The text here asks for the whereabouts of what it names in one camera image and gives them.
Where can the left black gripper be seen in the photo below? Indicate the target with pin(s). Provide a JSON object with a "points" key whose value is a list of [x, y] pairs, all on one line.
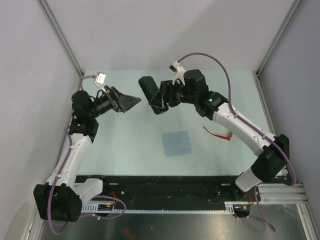
{"points": [[127, 102]]}

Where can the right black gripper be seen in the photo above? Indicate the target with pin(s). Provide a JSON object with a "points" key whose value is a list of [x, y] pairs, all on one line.
{"points": [[167, 90]]}

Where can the black glasses case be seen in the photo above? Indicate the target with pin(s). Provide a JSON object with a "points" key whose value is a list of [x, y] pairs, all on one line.
{"points": [[150, 89]]}

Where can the blue cleaning cloth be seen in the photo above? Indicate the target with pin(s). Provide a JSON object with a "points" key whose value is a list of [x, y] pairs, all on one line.
{"points": [[176, 143]]}

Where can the red sunglasses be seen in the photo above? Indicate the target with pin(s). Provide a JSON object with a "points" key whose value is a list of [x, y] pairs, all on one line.
{"points": [[227, 137]]}

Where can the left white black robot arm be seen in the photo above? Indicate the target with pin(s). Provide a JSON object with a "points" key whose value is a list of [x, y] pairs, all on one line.
{"points": [[59, 198]]}

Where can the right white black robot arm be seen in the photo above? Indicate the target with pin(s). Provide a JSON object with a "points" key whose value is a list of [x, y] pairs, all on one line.
{"points": [[190, 87]]}

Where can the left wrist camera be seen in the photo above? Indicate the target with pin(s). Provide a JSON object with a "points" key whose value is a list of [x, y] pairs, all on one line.
{"points": [[99, 80]]}

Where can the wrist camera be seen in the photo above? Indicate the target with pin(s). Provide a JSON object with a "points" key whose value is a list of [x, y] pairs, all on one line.
{"points": [[177, 70], [99, 80]]}

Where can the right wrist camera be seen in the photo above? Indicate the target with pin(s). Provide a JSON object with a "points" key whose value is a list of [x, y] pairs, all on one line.
{"points": [[177, 70]]}

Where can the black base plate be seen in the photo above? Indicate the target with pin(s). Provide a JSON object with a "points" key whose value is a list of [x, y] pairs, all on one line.
{"points": [[170, 192]]}

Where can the white cable duct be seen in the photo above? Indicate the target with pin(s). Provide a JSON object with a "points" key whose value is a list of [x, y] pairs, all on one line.
{"points": [[228, 208]]}

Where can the aluminium rail frame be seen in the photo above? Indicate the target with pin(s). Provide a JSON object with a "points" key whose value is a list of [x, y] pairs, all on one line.
{"points": [[280, 194]]}

